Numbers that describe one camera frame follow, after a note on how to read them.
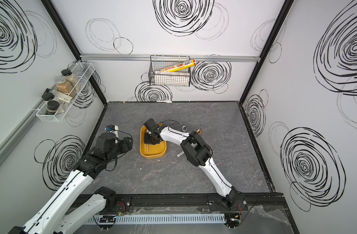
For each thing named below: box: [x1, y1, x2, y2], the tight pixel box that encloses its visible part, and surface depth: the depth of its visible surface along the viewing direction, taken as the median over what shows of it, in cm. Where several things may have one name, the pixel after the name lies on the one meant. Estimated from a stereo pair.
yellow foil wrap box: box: [159, 58, 197, 73], surface depth 91 cm
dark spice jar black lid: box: [41, 92, 55, 101], surface depth 64 cm
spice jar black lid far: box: [60, 68, 73, 77], surface depth 75 cm
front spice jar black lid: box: [46, 100, 60, 111], surface depth 64 cm
